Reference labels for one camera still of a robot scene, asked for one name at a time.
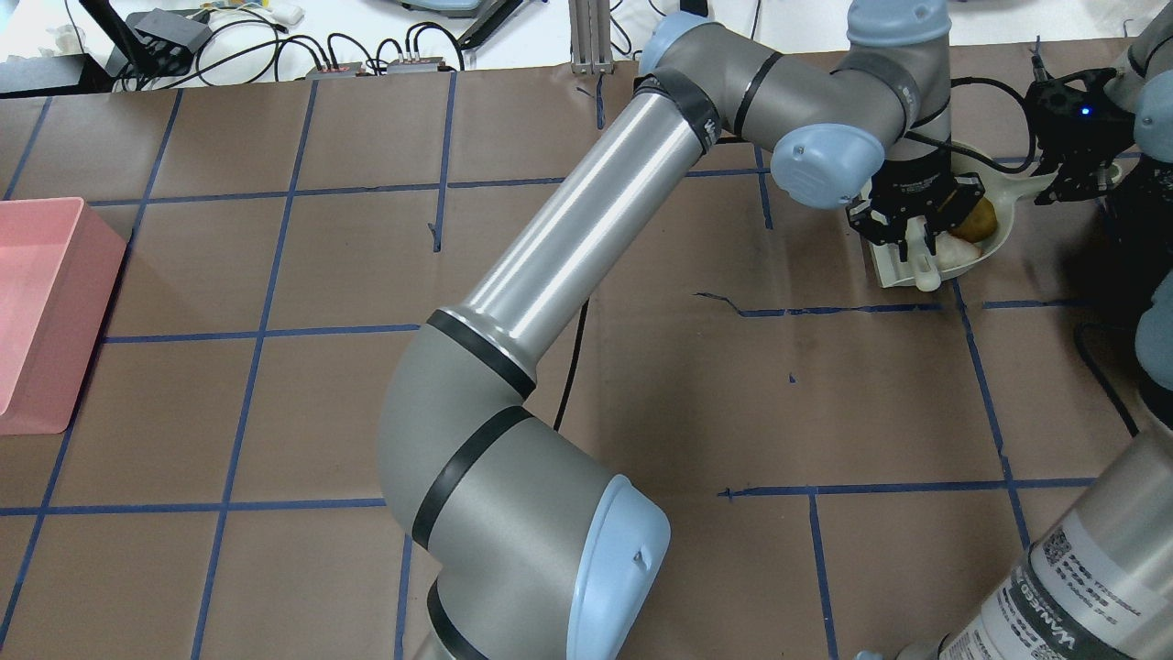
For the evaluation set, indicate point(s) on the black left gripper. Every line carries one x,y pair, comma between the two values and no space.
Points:
916,181

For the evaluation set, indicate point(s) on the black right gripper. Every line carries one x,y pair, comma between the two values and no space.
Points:
1078,147

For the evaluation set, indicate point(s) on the yellow potato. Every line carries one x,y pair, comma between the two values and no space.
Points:
980,224

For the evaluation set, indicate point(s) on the pale green plastic dustpan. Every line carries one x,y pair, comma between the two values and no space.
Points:
955,257

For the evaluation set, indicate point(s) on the pale green hand brush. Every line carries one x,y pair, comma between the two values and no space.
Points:
892,271

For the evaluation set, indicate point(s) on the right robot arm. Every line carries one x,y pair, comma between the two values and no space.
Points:
1097,584

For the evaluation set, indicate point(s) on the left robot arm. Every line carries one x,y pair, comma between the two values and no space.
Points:
543,552

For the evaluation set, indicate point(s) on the pink plastic bin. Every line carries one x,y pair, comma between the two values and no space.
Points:
59,262

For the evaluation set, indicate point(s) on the aluminium frame post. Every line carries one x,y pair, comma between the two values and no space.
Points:
590,33

